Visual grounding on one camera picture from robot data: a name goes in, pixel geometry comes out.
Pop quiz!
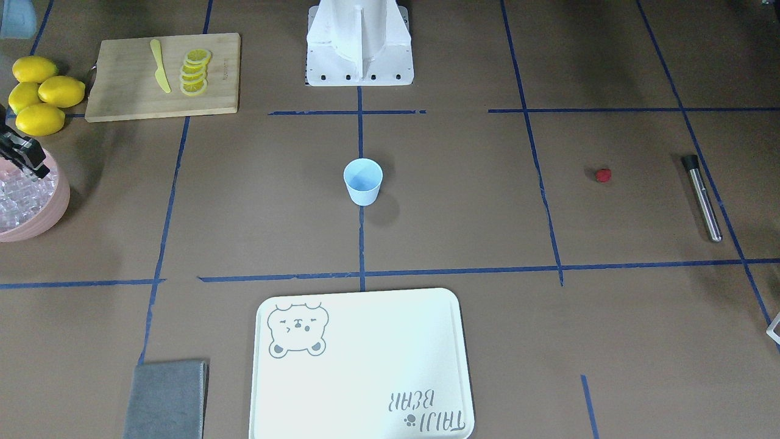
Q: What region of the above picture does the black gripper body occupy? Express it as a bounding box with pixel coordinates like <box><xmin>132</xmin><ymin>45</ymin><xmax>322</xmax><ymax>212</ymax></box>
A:
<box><xmin>1</xmin><ymin>104</ymin><xmax>42</xmax><ymax>166</ymax></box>

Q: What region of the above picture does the steel muddler black tip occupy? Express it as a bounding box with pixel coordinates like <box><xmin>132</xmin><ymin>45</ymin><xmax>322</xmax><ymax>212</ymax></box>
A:
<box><xmin>681</xmin><ymin>154</ymin><xmax>723</xmax><ymax>243</ymax></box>

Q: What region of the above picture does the pile of clear ice cubes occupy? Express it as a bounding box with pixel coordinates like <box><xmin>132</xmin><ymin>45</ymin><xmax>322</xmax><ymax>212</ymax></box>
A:
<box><xmin>1</xmin><ymin>166</ymin><xmax>59</xmax><ymax>232</ymax></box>

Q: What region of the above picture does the light blue cup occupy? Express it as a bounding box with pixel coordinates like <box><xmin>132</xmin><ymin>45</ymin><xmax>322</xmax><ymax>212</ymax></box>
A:
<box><xmin>343</xmin><ymin>158</ymin><xmax>384</xmax><ymax>207</ymax></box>

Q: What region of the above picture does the yellow lemon bottom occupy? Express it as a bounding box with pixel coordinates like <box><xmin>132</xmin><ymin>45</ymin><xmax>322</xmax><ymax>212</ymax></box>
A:
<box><xmin>16</xmin><ymin>103</ymin><xmax>66</xmax><ymax>137</ymax></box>

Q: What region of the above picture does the yellow lemon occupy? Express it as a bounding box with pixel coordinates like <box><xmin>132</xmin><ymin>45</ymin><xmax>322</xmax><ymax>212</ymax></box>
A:
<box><xmin>8</xmin><ymin>82</ymin><xmax>42</xmax><ymax>114</ymax></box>
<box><xmin>12</xmin><ymin>55</ymin><xmax>59</xmax><ymax>84</ymax></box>
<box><xmin>37</xmin><ymin>76</ymin><xmax>86</xmax><ymax>109</ymax></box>
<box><xmin>16</xmin><ymin>103</ymin><xmax>66</xmax><ymax>137</ymax></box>

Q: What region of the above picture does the pink bowl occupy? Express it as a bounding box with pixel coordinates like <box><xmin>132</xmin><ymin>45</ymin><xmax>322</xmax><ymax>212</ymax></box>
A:
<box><xmin>1</xmin><ymin>150</ymin><xmax>71</xmax><ymax>243</ymax></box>

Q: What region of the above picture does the yellow lemon top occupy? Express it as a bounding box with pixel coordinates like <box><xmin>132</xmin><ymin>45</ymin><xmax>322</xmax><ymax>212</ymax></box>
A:
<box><xmin>12</xmin><ymin>55</ymin><xmax>59</xmax><ymax>84</ymax></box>

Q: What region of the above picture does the wooden cutting board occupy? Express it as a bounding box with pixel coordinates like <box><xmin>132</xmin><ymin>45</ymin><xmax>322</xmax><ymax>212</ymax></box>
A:
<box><xmin>84</xmin><ymin>33</ymin><xmax>241</xmax><ymax>123</ymax></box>

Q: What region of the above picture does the yellow plastic knife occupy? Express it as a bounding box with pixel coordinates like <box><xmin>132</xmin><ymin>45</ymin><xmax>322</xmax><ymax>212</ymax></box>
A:
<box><xmin>149</xmin><ymin>38</ymin><xmax>172</xmax><ymax>93</ymax></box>

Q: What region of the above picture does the lemon slices row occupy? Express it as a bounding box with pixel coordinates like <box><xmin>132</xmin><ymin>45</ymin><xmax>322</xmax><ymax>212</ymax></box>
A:
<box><xmin>179</xmin><ymin>48</ymin><xmax>212</xmax><ymax>96</ymax></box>

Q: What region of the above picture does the grey folded cloth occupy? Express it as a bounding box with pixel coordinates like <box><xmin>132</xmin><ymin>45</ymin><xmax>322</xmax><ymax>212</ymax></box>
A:
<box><xmin>122</xmin><ymin>359</ymin><xmax>208</xmax><ymax>438</ymax></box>

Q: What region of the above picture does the white bear tray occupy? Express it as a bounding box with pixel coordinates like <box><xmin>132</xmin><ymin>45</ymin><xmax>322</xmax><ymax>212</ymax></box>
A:
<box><xmin>248</xmin><ymin>287</ymin><xmax>475</xmax><ymax>438</ymax></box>

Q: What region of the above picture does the red strawberry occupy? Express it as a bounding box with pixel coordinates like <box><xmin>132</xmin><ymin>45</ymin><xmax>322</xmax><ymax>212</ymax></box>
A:
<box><xmin>594</xmin><ymin>168</ymin><xmax>612</xmax><ymax>184</ymax></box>

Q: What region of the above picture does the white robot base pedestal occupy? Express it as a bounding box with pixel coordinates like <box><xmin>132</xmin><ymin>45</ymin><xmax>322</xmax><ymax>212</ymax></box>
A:
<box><xmin>305</xmin><ymin>1</ymin><xmax>414</xmax><ymax>87</ymax></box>

